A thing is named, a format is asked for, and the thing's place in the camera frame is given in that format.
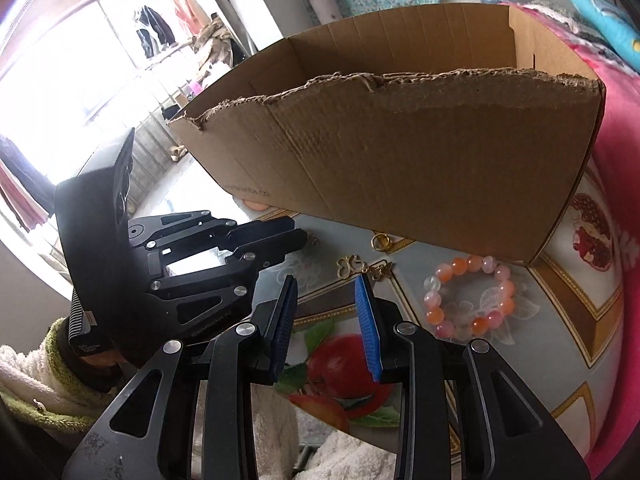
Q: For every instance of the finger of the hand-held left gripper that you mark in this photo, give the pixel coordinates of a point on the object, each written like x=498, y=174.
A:
x=215, y=295
x=210, y=227

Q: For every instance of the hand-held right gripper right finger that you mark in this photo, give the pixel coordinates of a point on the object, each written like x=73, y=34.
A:
x=367, y=330

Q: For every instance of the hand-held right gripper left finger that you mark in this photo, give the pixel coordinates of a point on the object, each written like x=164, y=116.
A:
x=282, y=330

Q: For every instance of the brown cardboard box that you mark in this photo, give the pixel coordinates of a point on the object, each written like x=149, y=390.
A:
x=400, y=160

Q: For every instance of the person's left forearm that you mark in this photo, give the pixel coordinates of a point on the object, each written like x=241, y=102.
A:
x=35, y=385

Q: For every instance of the metal window railing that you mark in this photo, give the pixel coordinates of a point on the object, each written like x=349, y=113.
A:
x=150, y=145

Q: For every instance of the pile of clothes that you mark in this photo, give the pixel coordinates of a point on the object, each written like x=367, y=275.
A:
x=217, y=45

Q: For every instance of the fruit print tablecloth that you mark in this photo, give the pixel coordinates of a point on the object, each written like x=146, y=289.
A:
x=550, y=320

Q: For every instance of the dark hanging jacket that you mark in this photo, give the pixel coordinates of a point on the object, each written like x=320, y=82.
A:
x=152, y=30

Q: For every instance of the pink hanging garment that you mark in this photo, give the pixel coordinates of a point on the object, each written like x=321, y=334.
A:
x=187, y=10

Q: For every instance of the white paper roll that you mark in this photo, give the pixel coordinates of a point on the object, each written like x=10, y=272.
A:
x=325, y=5

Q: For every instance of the pink fleece blanket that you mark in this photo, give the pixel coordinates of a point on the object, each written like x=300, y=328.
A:
x=625, y=185

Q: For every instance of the grey knit cloth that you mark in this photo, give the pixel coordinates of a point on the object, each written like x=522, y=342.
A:
x=547, y=12

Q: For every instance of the blue cartoon pillow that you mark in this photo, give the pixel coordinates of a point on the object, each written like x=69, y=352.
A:
x=607, y=20

